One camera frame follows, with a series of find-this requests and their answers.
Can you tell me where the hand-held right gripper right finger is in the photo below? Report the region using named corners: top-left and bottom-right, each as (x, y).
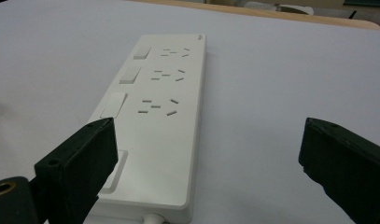
top-left (298, 117), bottom-right (380, 224)

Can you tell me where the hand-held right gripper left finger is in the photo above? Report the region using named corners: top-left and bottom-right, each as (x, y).
top-left (34, 117), bottom-right (120, 224)

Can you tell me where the white power strip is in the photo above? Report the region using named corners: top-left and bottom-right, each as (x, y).
top-left (83, 33), bottom-right (208, 224)

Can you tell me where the white sheet table cover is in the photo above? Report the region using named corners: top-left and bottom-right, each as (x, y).
top-left (0, 0), bottom-right (380, 224)

